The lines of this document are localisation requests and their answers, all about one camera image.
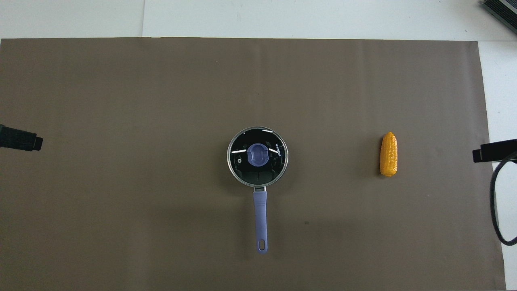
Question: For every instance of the yellow corn cob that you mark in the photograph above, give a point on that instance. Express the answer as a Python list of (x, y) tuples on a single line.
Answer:
[(388, 155)]

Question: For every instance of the glass lid with blue knob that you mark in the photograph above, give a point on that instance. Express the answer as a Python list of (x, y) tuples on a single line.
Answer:
[(242, 169)]

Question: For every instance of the dark grey ribbed device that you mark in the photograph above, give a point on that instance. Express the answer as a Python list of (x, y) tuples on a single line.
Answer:
[(503, 10)]

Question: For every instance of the brown table mat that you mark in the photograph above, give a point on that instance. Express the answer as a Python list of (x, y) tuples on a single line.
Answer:
[(161, 121)]

